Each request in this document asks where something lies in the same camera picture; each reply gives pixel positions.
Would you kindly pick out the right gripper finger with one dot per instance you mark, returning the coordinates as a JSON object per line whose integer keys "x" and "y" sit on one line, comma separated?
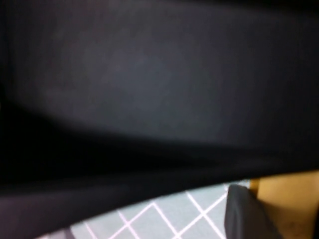
{"x": 241, "y": 216}

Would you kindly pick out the yellow hand brush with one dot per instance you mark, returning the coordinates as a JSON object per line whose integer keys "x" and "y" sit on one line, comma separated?
{"x": 294, "y": 194}

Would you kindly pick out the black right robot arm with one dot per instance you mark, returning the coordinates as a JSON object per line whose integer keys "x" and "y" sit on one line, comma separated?
{"x": 149, "y": 87}

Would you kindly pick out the green white-grid tablecloth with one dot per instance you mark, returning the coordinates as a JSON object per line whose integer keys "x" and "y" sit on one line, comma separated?
{"x": 162, "y": 219}

